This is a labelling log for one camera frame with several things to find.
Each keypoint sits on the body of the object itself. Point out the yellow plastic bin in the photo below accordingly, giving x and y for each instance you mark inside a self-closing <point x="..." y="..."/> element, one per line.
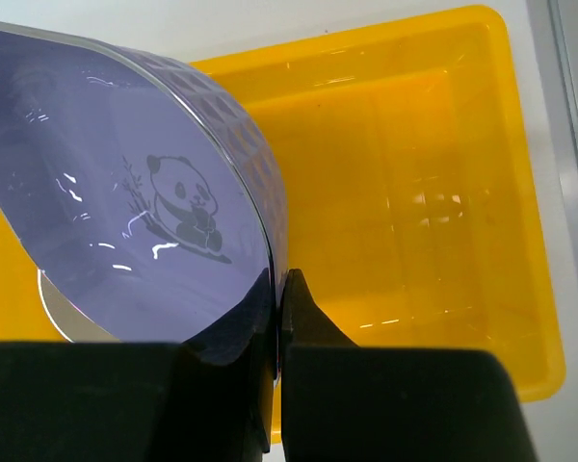
<point x="410" y="199"/>

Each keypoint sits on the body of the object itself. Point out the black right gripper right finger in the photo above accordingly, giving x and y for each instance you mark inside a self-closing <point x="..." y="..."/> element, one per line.
<point x="344" y="402"/>

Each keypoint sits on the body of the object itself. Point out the aluminium side rail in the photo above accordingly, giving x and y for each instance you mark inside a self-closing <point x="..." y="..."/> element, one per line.
<point x="554" y="27"/>

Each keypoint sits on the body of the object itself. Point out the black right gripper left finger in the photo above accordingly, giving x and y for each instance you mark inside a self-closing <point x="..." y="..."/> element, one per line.
<point x="207" y="399"/>

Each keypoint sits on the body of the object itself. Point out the cream panda plate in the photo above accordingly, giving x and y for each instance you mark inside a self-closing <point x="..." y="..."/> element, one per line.
<point x="66" y="318"/>

